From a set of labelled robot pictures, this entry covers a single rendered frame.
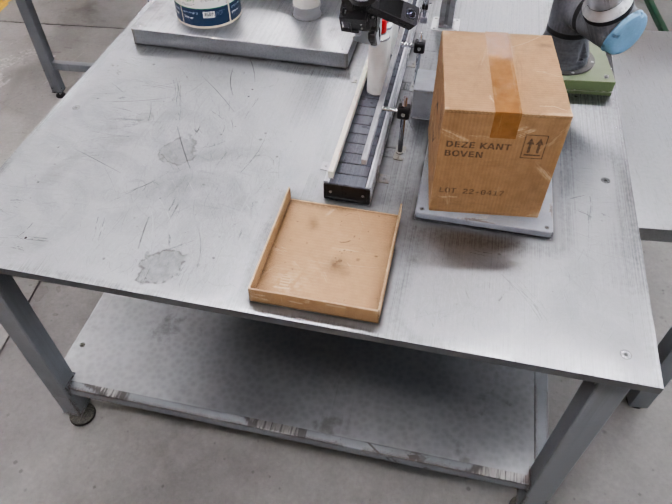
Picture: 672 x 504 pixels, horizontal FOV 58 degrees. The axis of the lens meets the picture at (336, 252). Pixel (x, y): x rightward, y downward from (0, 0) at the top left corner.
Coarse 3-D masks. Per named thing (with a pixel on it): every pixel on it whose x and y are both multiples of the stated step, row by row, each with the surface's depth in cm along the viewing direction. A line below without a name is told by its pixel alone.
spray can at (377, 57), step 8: (384, 24) 145; (384, 32) 146; (384, 40) 147; (376, 48) 148; (384, 48) 149; (368, 56) 152; (376, 56) 150; (384, 56) 150; (368, 64) 154; (376, 64) 152; (384, 64) 152; (368, 72) 155; (376, 72) 153; (384, 72) 154; (368, 80) 157; (376, 80) 155; (368, 88) 158; (376, 88) 157; (376, 96) 159
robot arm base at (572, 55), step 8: (544, 32) 169; (552, 32) 165; (560, 40) 164; (568, 40) 164; (576, 40) 163; (584, 40) 165; (560, 48) 165; (568, 48) 165; (576, 48) 165; (584, 48) 166; (560, 56) 166; (568, 56) 166; (576, 56) 166; (584, 56) 168; (560, 64) 167; (568, 64) 167; (576, 64) 167; (584, 64) 169
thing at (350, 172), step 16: (416, 0) 194; (400, 48) 175; (368, 96) 159; (368, 112) 154; (384, 112) 154; (352, 128) 150; (368, 128) 150; (352, 144) 146; (352, 160) 142; (368, 160) 142; (336, 176) 138; (352, 176) 138; (368, 176) 144
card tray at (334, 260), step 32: (288, 192) 136; (288, 224) 134; (320, 224) 134; (352, 224) 134; (384, 224) 134; (288, 256) 128; (320, 256) 128; (352, 256) 128; (384, 256) 128; (256, 288) 118; (288, 288) 122; (320, 288) 122; (352, 288) 122; (384, 288) 118
